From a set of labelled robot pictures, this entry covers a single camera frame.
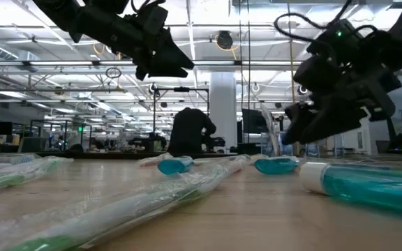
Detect person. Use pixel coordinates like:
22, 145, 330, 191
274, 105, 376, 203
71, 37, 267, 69
167, 107, 218, 155

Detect black ceiling cable reel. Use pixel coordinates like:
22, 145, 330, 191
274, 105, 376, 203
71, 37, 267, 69
216, 30, 235, 50

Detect green toothbrush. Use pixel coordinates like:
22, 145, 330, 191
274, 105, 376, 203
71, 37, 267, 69
0, 155, 75, 195
0, 154, 253, 251

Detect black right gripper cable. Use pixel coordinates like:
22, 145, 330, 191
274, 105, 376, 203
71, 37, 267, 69
273, 13, 331, 45

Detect orange toothbrush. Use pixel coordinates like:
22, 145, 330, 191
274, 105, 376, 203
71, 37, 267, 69
137, 152, 174, 167
248, 153, 270, 164

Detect dark blue toothbrush in wrapper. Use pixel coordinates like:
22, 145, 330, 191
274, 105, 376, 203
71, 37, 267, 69
259, 104, 281, 156

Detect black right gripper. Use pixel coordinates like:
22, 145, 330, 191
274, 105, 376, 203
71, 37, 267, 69
281, 47, 402, 145

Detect grey monitor back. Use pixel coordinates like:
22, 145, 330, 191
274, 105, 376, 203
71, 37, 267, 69
18, 136, 48, 153

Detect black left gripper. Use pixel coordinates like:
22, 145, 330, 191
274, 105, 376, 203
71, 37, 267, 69
80, 13, 195, 81

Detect white building column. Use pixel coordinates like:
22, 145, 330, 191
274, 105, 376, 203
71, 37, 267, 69
209, 71, 238, 153

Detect black table frame rail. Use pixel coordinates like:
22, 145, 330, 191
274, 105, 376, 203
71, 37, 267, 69
36, 151, 239, 160

